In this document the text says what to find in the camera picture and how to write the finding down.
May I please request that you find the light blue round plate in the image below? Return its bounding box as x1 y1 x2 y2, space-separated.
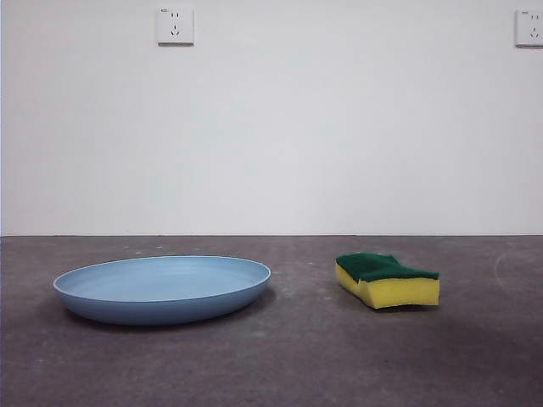
53 254 272 326

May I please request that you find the yellow sponge with green scourer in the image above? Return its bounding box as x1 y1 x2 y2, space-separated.
334 252 441 311

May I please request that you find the white wall power socket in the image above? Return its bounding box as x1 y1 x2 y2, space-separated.
514 8 543 48
157 6 196 47

